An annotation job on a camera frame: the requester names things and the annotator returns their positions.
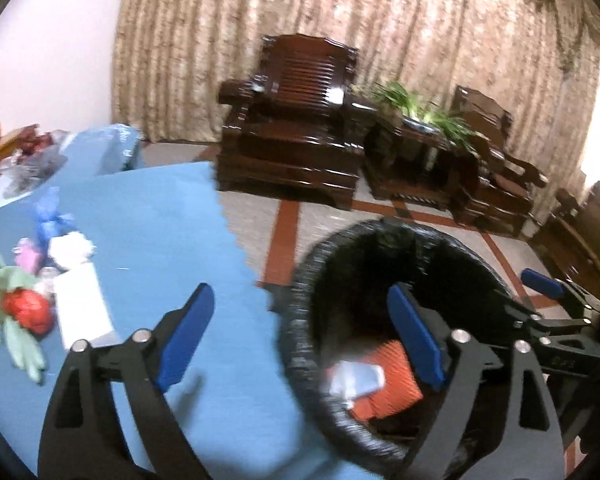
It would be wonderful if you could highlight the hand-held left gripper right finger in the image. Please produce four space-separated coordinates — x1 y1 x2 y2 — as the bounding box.
386 282 567 480

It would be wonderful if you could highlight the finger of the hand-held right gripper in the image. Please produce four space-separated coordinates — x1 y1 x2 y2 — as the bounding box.
502 304 600 376
521 268 600 315

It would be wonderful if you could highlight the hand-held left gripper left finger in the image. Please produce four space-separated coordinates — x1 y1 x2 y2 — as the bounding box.
37 282 216 480

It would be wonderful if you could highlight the black lined trash bin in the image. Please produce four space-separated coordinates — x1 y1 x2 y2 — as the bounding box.
277 217 548 480

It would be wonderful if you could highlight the white paper sheet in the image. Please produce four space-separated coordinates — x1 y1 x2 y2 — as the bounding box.
52 262 115 348

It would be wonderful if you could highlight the white tissue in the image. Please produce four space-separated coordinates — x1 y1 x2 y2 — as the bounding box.
47 231 96 268

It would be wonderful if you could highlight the small pink bag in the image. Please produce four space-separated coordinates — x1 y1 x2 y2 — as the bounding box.
14 237 46 273

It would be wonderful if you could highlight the blue plastic bag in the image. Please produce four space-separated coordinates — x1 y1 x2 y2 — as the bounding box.
32 187 76 248

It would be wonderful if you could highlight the dark wooden chair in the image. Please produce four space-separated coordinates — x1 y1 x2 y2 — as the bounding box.
529 180 600 301

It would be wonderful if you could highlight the orange ribbed packet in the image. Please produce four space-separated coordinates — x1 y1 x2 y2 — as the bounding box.
350 340 426 421

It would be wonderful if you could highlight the silver crumpled wrapper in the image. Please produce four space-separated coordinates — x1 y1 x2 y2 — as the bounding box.
325 360 386 403

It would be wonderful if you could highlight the blue tablecloth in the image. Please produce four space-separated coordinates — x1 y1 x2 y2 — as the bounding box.
55 124 147 178
0 161 381 480

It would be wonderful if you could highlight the dark wooden armchair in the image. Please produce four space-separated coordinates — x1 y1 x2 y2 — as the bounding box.
215 34 378 211
450 85 549 239

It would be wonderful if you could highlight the dark wooden side table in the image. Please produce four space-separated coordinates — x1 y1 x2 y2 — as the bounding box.
364 110 481 212

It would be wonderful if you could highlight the green potted plant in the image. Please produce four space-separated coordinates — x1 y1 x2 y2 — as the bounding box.
425 107 483 153
370 80 431 116

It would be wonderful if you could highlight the glass fruit bowl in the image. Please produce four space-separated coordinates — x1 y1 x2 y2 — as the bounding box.
0 130 73 196

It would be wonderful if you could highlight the light wooden cabinet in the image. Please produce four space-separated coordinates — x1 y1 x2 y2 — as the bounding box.
0 129 27 197

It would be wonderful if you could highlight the beige patterned curtain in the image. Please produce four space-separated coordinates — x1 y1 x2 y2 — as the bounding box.
111 0 600 221

